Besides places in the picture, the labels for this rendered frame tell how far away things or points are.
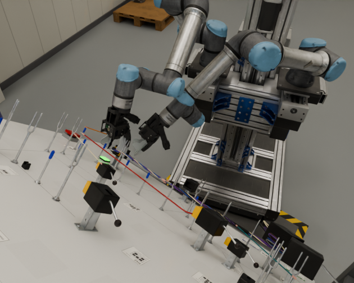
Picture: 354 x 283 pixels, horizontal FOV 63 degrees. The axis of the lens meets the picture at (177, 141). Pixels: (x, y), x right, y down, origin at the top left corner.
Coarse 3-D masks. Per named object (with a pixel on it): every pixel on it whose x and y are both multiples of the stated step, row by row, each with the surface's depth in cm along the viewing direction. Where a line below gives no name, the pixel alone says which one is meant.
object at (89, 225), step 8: (96, 184) 58; (104, 184) 61; (88, 192) 58; (96, 192) 57; (104, 192) 56; (112, 192) 59; (88, 200) 57; (96, 200) 56; (104, 200) 56; (112, 200) 57; (88, 208) 58; (96, 208) 55; (104, 208) 56; (112, 208) 55; (88, 216) 58; (96, 216) 58; (80, 224) 59; (88, 224) 58; (120, 224) 53
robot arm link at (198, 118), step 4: (196, 108) 129; (192, 112) 126; (196, 112) 128; (200, 112) 131; (188, 116) 126; (192, 116) 127; (196, 116) 128; (200, 116) 130; (204, 116) 134; (188, 120) 129; (192, 120) 129; (196, 120) 129; (200, 120) 131; (204, 120) 133; (192, 124) 131; (196, 124) 131; (200, 124) 132
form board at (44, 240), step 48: (0, 144) 79; (48, 144) 104; (0, 192) 55; (48, 192) 66; (144, 192) 107; (48, 240) 48; (96, 240) 56; (144, 240) 67; (192, 240) 83; (240, 240) 110
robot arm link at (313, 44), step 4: (304, 40) 144; (308, 40) 143; (312, 40) 143; (316, 40) 143; (320, 40) 143; (324, 40) 143; (300, 44) 147; (304, 44) 143; (308, 44) 141; (312, 44) 140; (316, 44) 139; (320, 44) 139; (324, 44) 140; (300, 48) 146; (304, 48) 143; (308, 48) 142; (312, 48) 141; (316, 48) 140; (320, 48) 139
